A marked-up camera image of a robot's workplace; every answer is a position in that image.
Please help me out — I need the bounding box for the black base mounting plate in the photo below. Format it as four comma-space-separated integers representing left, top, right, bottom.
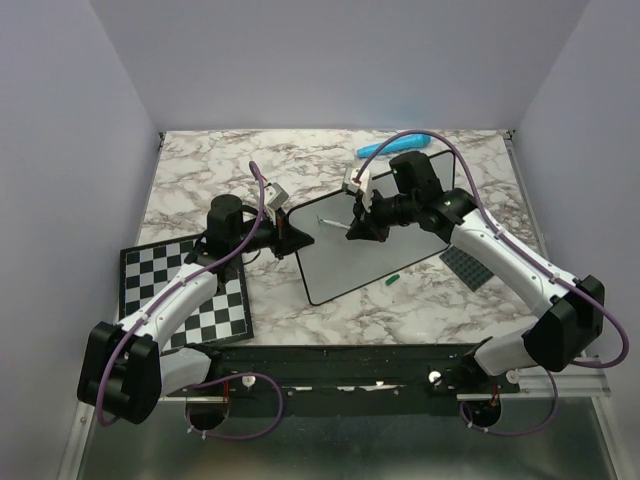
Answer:
164, 343, 521, 419

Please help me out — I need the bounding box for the grey lego baseplate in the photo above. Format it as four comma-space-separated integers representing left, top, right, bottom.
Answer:
439, 246, 494, 292

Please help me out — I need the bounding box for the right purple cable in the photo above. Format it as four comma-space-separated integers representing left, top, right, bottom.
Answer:
352, 130, 631, 439

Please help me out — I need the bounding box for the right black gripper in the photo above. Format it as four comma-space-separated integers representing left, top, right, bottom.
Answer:
346, 186, 418, 243

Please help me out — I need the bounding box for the black framed whiteboard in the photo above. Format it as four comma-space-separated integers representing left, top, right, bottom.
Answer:
289, 149, 457, 306

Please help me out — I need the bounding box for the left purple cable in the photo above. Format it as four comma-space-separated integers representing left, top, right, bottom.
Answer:
98, 160, 289, 444

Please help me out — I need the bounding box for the aluminium extrusion rail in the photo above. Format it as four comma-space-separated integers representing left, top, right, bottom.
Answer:
518, 357, 611, 398

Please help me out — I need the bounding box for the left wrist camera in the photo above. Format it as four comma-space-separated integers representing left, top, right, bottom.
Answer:
265, 182, 289, 211

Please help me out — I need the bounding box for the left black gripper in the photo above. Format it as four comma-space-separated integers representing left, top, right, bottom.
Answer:
232, 206, 314, 260

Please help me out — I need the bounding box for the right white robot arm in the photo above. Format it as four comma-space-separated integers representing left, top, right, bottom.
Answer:
343, 151, 605, 392

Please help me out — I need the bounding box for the green whiteboard marker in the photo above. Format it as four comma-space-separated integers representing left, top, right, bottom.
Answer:
317, 217, 350, 230

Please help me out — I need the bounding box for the green marker cap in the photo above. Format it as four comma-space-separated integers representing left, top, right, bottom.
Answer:
385, 274, 400, 286

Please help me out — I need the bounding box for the purple cable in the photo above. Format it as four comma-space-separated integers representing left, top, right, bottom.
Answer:
98, 160, 289, 444
352, 130, 631, 439

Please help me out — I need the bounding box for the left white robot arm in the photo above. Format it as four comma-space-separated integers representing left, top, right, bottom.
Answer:
77, 185, 314, 424

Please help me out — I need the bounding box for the blue toy microphone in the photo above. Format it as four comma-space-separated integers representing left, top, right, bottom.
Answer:
356, 134, 431, 159

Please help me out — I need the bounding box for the black white checkerboard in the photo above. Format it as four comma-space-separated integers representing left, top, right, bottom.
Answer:
118, 235, 253, 353

